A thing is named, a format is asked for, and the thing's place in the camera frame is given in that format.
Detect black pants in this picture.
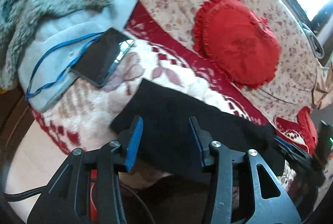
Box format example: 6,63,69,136
111,80,285,182

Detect small red frilled pillow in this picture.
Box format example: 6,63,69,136
297,107,318,155

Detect red white patterned blanket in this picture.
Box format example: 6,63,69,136
33,4,308,154

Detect beige curtain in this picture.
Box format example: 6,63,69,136
312,62,333,110

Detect black smartphone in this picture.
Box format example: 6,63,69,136
71,28,135,88

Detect red heart pillow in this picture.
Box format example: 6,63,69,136
193,0,281,89

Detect grey fleece light blue garment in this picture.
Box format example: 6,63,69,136
1,0,138,112

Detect floral beige quilt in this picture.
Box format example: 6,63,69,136
140,0,318,122

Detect blue lanyard cord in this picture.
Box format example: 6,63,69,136
25,32,105,100

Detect black cable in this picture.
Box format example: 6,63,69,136
3,182,157,224

